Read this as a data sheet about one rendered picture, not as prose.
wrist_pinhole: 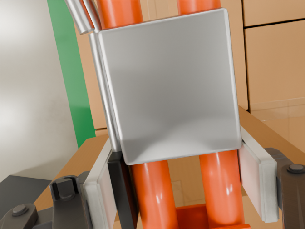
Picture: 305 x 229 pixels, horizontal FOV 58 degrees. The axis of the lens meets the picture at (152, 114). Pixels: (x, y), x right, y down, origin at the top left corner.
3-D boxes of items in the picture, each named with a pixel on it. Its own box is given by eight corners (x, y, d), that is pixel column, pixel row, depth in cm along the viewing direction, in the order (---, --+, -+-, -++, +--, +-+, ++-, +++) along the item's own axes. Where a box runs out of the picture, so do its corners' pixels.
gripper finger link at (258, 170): (259, 162, 12) (277, 160, 12) (224, 120, 18) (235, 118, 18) (263, 224, 12) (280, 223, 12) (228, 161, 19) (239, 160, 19)
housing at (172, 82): (229, 125, 18) (250, 149, 14) (129, 141, 19) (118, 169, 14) (216, 15, 17) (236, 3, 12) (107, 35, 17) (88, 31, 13)
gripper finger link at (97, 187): (110, 241, 13) (94, 242, 13) (126, 174, 20) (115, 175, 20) (98, 182, 12) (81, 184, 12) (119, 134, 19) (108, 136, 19)
